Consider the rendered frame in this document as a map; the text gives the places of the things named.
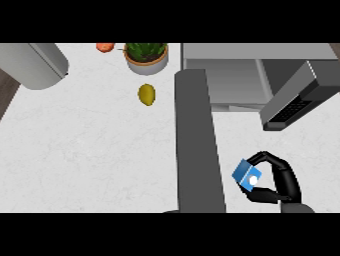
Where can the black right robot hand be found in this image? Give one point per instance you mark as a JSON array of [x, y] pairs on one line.
[[285, 180]]

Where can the blue milk carton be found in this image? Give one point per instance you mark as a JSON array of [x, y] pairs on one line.
[[245, 176]]

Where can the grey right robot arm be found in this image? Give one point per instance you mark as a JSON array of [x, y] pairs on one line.
[[298, 209]]

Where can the dark grey microwave door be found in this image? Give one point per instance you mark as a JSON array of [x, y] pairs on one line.
[[196, 143]]

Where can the grey microwave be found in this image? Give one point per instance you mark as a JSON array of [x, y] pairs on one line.
[[276, 83]]

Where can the yellow mango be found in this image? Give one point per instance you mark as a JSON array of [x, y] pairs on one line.
[[146, 94]]

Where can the potted green plant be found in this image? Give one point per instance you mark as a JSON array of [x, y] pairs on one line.
[[146, 58]]

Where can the orange fruit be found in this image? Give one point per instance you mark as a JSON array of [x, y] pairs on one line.
[[105, 47]]

